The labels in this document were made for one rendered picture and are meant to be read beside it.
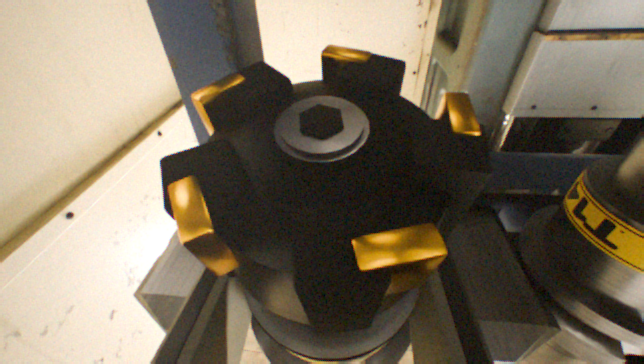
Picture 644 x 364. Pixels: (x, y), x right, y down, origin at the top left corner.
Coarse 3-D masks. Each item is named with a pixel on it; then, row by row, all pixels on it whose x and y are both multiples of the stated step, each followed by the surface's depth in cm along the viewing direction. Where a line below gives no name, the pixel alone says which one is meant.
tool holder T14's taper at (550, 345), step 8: (544, 344) 12; (552, 344) 12; (536, 352) 13; (544, 352) 13; (552, 352) 12; (560, 352) 12; (568, 352) 12; (624, 352) 11; (528, 360) 14; (536, 360) 14; (544, 360) 13; (552, 360) 13; (560, 360) 12; (568, 360) 12; (576, 360) 12
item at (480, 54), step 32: (448, 0) 84; (480, 0) 59; (512, 0) 56; (544, 0) 55; (448, 32) 88; (480, 32) 60; (512, 32) 59; (448, 64) 77; (480, 64) 64; (512, 64) 63; (480, 96) 68; (512, 128) 69; (544, 128) 78; (576, 128) 72; (608, 128) 71; (640, 128) 71
